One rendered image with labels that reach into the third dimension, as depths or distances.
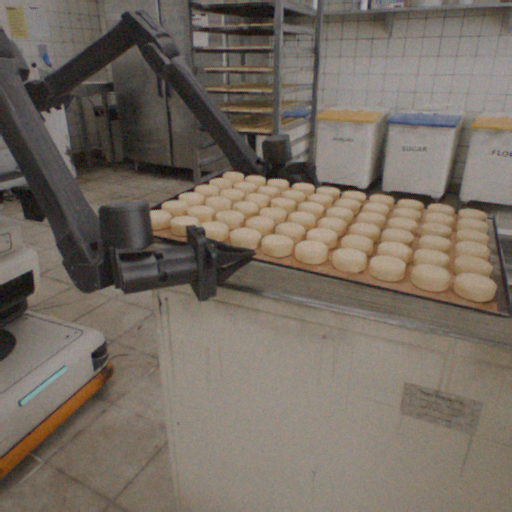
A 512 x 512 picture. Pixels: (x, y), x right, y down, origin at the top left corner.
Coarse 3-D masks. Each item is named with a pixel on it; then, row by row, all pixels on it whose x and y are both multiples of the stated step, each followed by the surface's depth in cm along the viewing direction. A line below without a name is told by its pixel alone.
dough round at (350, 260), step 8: (344, 248) 67; (352, 248) 67; (336, 256) 65; (344, 256) 65; (352, 256) 65; (360, 256) 65; (336, 264) 65; (344, 264) 64; (352, 264) 63; (360, 264) 64; (352, 272) 64
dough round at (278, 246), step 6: (264, 240) 69; (270, 240) 69; (276, 240) 69; (282, 240) 69; (288, 240) 69; (264, 246) 68; (270, 246) 67; (276, 246) 67; (282, 246) 67; (288, 246) 67; (264, 252) 68; (270, 252) 68; (276, 252) 67; (282, 252) 67; (288, 252) 68
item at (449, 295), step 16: (352, 224) 82; (304, 240) 74; (416, 240) 77; (256, 256) 68; (272, 256) 68; (288, 256) 68; (368, 256) 70; (448, 256) 71; (336, 272) 64; (368, 272) 65; (448, 272) 66; (400, 288) 61; (416, 288) 61; (448, 288) 61; (464, 304) 58; (480, 304) 58; (496, 304) 58
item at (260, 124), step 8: (232, 120) 247; (240, 120) 252; (248, 120) 247; (256, 120) 247; (264, 120) 253; (272, 120) 247; (288, 120) 253; (296, 120) 247; (240, 128) 218; (248, 128) 220; (256, 128) 219; (264, 128) 225
